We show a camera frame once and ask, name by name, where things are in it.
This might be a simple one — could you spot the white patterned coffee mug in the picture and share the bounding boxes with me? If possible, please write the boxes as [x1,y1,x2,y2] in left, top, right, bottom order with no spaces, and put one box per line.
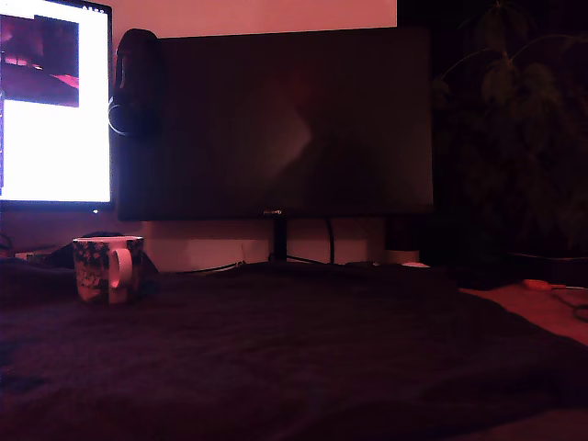
[72,235,146,305]

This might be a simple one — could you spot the black monitor stand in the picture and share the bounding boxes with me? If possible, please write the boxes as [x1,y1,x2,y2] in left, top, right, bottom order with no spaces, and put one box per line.
[267,217,351,267]

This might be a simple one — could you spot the dark switched-off monitor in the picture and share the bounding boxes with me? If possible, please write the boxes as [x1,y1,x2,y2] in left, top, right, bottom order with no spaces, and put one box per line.
[114,26,435,222]

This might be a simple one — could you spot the dark table cloth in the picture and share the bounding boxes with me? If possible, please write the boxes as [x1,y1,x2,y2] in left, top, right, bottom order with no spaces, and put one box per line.
[0,256,588,441]

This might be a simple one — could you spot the black headphones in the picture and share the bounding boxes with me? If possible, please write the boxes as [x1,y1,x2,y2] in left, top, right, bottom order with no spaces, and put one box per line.
[107,28,164,141]

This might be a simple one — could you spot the lit computer monitor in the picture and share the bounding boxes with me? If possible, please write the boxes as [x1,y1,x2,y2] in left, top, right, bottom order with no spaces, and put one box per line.
[0,0,115,213]

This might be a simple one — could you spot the small orange object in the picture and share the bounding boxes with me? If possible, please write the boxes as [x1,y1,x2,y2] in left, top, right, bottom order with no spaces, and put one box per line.
[522,277,568,292]

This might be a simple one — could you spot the leafy house plant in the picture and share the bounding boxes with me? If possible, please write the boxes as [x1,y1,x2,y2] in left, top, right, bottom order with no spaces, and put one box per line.
[431,0,588,259]

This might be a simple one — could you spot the black monitor cable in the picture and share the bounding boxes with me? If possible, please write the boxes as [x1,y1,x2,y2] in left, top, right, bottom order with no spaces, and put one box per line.
[324,218,337,266]

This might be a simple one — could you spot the black desk cable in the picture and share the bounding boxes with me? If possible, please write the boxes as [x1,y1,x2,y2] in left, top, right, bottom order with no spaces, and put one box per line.
[175,260,246,274]

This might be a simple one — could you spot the thin grey cable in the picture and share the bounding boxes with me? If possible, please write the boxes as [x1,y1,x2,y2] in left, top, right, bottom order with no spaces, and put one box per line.
[548,284,588,323]

